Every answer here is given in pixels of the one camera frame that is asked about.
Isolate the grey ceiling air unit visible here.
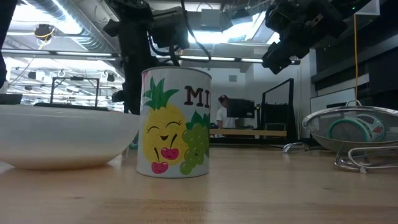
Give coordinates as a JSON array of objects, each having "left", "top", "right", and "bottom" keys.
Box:
[{"left": 200, "top": 8, "right": 225, "bottom": 30}]

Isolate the large metal mesh strainer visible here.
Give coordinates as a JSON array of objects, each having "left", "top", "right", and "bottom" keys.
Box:
[{"left": 282, "top": 99, "right": 398, "bottom": 155}]

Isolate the wooden shelf black metal frame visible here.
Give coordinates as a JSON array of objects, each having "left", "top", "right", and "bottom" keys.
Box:
[{"left": 210, "top": 77, "right": 295, "bottom": 146}]

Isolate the black left wrist camera cable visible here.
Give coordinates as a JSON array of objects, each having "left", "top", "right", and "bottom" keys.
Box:
[{"left": 179, "top": 0, "right": 213, "bottom": 62}]

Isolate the black background rig frame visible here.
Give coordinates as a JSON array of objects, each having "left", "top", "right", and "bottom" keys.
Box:
[{"left": 50, "top": 77, "right": 100, "bottom": 106}]

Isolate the black boxy object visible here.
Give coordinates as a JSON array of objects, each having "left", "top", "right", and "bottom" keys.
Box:
[{"left": 0, "top": 93, "right": 23, "bottom": 106}]

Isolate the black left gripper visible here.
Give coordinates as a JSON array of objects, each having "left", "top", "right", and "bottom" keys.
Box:
[{"left": 103, "top": 0, "right": 182, "bottom": 115}]

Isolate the black monitor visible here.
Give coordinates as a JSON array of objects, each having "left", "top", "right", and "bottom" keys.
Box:
[{"left": 226, "top": 98, "right": 256, "bottom": 119}]

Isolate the white bowl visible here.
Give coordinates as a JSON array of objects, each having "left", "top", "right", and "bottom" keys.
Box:
[{"left": 0, "top": 104, "right": 141, "bottom": 170}]

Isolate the teal label can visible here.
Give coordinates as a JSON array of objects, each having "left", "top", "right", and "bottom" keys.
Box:
[{"left": 129, "top": 133, "right": 140, "bottom": 151}]

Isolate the long linear light bar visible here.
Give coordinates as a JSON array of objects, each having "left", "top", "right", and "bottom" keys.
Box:
[{"left": 0, "top": 49, "right": 301, "bottom": 65}]

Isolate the black ceiling cord reel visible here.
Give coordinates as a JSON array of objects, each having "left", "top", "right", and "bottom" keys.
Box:
[{"left": 33, "top": 23, "right": 56, "bottom": 42}]

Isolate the mixed fruit can pineapple face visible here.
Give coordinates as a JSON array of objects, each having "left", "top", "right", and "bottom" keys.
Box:
[{"left": 136, "top": 67, "right": 213, "bottom": 179}]

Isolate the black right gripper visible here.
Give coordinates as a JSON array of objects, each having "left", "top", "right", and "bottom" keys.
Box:
[{"left": 262, "top": 0, "right": 348, "bottom": 75}]

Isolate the person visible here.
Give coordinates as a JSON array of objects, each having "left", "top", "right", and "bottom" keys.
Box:
[{"left": 216, "top": 94, "right": 238, "bottom": 130}]

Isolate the mixed vegetables can green rim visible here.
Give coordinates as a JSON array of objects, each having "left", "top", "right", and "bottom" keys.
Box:
[{"left": 328, "top": 114, "right": 386, "bottom": 143}]

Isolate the black aluminium table frame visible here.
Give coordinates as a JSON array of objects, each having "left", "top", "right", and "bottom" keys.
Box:
[{"left": 210, "top": 136, "right": 312, "bottom": 147}]

